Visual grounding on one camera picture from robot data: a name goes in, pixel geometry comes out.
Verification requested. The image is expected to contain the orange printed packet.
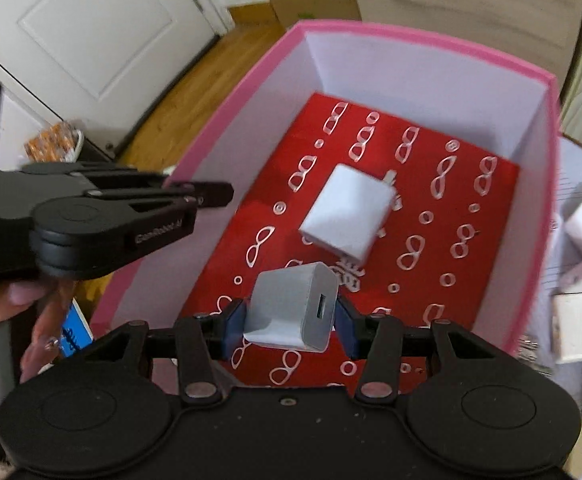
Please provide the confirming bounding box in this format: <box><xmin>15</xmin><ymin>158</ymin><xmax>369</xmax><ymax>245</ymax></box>
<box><xmin>24</xmin><ymin>118</ymin><xmax>84</xmax><ymax>162</ymax></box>

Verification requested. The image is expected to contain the striped white pillow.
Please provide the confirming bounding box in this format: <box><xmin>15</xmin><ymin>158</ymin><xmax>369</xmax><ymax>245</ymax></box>
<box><xmin>513</xmin><ymin>132</ymin><xmax>582</xmax><ymax>413</ymax></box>

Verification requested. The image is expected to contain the pink cardboard box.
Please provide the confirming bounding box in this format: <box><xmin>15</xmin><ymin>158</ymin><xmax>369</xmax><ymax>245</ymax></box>
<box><xmin>91</xmin><ymin>20</ymin><xmax>560</xmax><ymax>391</ymax></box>

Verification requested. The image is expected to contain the blue and white box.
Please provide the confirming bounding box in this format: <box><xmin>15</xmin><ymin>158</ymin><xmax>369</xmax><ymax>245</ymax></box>
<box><xmin>62</xmin><ymin>299</ymin><xmax>95</xmax><ymax>357</ymax></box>

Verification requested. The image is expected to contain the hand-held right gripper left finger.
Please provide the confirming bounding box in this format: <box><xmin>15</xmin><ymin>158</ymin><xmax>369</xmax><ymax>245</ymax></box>
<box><xmin>83</xmin><ymin>298</ymin><xmax>250</xmax><ymax>407</ymax></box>

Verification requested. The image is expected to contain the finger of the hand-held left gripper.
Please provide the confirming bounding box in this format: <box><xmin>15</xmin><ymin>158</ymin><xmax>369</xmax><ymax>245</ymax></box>
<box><xmin>21</xmin><ymin>161</ymin><xmax>236</xmax><ymax>209</ymax></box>
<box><xmin>116</xmin><ymin>197</ymin><xmax>200</xmax><ymax>263</ymax></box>

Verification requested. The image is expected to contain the white power adapter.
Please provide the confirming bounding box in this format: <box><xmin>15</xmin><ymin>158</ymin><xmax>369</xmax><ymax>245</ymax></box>
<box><xmin>552</xmin><ymin>290</ymin><xmax>582</xmax><ymax>365</ymax></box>

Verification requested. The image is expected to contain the brown cardboard box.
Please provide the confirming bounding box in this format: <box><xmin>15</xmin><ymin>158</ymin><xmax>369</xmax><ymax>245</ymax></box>
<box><xmin>264</xmin><ymin>0</ymin><xmax>363</xmax><ymax>29</ymax></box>

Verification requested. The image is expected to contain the person's left hand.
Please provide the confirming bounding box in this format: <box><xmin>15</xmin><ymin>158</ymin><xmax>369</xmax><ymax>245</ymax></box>
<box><xmin>0</xmin><ymin>277</ymin><xmax>75</xmax><ymax>377</ymax></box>

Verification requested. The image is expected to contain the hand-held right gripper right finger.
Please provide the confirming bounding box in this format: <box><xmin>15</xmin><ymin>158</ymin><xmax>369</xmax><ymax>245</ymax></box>
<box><xmin>335</xmin><ymin>295</ymin><xmax>516</xmax><ymax>404</ymax></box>

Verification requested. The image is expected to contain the wooden cabinet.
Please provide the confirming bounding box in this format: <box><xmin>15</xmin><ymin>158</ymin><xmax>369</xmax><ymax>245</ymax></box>
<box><xmin>346</xmin><ymin>0</ymin><xmax>582</xmax><ymax>92</ymax></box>

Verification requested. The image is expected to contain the red glasses-print liner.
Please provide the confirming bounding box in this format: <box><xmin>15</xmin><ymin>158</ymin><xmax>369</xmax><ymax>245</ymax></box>
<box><xmin>176</xmin><ymin>91</ymin><xmax>522</xmax><ymax>389</ymax></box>

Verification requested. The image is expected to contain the black door draft strip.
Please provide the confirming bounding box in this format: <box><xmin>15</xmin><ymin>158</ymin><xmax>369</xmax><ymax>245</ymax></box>
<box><xmin>107</xmin><ymin>34</ymin><xmax>222</xmax><ymax>158</ymax></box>

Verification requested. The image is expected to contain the white door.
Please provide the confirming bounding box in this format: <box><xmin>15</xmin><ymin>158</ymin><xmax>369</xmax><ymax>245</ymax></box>
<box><xmin>0</xmin><ymin>0</ymin><xmax>238</xmax><ymax>147</ymax></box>

